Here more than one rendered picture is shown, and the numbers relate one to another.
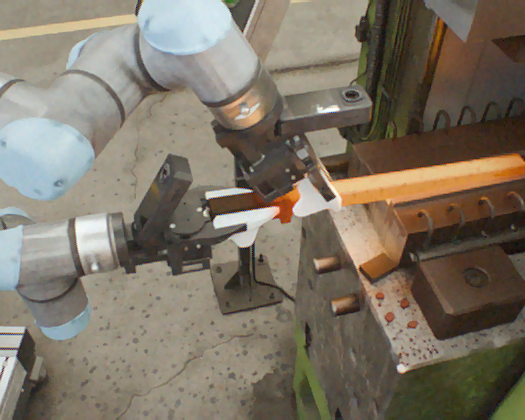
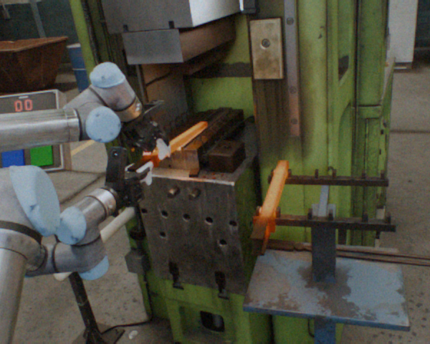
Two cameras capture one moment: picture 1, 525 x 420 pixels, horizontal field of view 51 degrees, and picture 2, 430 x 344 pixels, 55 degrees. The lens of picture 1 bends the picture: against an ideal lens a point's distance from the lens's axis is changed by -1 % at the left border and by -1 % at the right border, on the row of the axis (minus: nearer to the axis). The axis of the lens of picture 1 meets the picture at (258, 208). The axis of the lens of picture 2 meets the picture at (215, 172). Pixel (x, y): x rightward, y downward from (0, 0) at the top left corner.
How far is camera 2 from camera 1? 0.81 m
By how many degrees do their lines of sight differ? 44
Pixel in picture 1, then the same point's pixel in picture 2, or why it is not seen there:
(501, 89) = (172, 117)
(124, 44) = (89, 95)
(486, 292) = (233, 147)
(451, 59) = not seen: hidden behind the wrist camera
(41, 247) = (86, 206)
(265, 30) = not seen: hidden behind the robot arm
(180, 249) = (133, 188)
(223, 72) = (129, 90)
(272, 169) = (149, 134)
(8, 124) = (91, 112)
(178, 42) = (116, 79)
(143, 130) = not seen: outside the picture
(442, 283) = (220, 152)
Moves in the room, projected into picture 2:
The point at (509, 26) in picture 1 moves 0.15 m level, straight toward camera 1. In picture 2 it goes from (189, 54) to (209, 60)
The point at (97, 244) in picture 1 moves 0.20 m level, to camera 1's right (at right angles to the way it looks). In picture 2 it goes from (106, 195) to (163, 164)
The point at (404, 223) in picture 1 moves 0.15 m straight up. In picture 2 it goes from (192, 148) to (185, 104)
